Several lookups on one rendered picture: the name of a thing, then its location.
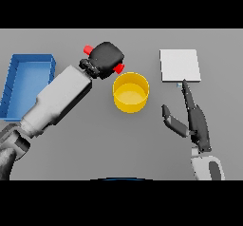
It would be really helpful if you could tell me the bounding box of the blue tray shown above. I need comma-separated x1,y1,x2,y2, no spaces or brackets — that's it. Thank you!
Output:
0,53,57,122

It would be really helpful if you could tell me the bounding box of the yellow bowl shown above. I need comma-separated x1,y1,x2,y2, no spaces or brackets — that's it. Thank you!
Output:
112,71,150,114

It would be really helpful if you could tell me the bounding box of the pale square measuring scale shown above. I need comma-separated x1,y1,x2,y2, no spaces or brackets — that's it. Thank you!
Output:
159,48,202,87

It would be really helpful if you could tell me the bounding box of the red beaker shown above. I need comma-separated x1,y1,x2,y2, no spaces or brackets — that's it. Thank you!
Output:
83,44,125,75

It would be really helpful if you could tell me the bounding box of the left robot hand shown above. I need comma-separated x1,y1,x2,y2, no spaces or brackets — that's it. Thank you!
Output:
78,41,125,81

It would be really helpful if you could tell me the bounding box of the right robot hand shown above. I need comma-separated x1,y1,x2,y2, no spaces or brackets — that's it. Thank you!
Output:
160,79,213,154

